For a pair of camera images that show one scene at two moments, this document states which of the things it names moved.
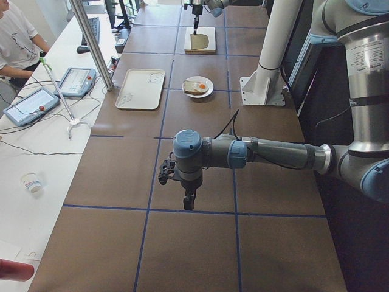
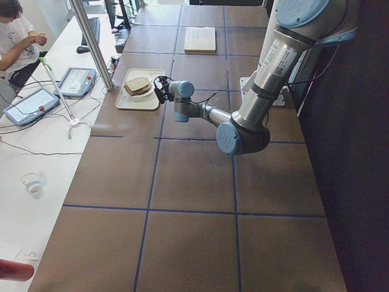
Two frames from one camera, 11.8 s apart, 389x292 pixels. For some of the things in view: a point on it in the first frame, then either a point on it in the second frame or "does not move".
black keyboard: [95, 24] does not move
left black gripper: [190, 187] -> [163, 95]
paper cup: [31, 183] does not move
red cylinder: [14, 271] does not move
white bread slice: [199, 41] -> [138, 85]
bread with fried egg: [195, 87] -> [135, 89]
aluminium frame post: [79, 13] does not move
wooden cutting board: [203, 42] does not move
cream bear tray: [141, 89] does not move
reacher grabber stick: [75, 120] does not move
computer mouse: [81, 50] does not move
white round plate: [197, 87] -> [143, 78]
